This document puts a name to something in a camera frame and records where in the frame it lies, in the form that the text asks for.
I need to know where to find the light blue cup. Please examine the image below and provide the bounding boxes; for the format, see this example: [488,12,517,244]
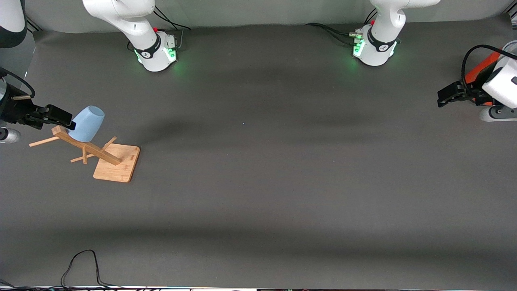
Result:
[68,105,105,143]

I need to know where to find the wooden mug tree rack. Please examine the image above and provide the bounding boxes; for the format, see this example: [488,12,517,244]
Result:
[29,125,141,183]

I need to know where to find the black cable on table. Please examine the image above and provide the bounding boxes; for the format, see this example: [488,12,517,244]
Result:
[61,249,122,289]

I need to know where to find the black right arm base cable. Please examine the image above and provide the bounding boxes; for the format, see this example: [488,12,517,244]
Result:
[153,6,191,51]

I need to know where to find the black arm base cable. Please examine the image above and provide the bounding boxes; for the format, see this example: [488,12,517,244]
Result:
[305,23,364,46]
[153,6,191,51]

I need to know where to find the black left arm base cable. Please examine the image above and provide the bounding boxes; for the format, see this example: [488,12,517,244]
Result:
[305,23,364,46]

